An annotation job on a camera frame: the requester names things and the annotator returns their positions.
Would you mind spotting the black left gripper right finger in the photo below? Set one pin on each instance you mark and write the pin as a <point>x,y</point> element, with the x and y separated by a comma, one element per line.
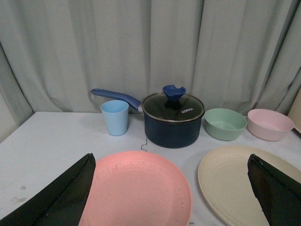
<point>278,194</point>

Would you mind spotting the grey curtain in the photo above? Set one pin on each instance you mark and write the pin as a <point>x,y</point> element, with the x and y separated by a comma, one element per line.
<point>236,54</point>

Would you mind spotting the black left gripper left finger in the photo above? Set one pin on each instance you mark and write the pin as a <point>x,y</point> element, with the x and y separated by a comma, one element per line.
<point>61,203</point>

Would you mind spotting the glass pot lid blue knob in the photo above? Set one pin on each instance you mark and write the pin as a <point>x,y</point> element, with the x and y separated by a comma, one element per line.
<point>173,105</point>

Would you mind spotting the pink plate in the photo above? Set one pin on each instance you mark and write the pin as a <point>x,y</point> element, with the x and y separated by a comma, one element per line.
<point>137,188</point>

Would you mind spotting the light blue cup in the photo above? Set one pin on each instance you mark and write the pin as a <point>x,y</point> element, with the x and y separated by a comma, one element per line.
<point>115,113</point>

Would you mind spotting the green bowl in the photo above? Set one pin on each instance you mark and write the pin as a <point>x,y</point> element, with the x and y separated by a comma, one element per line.
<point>224,124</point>

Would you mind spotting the pink bowl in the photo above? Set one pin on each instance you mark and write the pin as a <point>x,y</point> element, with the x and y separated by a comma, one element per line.
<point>268,125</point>

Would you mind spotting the dark blue saucepan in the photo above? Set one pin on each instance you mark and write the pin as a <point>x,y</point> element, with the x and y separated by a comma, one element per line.
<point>163,134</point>

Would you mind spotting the cream plate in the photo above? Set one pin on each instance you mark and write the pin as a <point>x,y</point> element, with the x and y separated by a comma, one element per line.
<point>224,183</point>

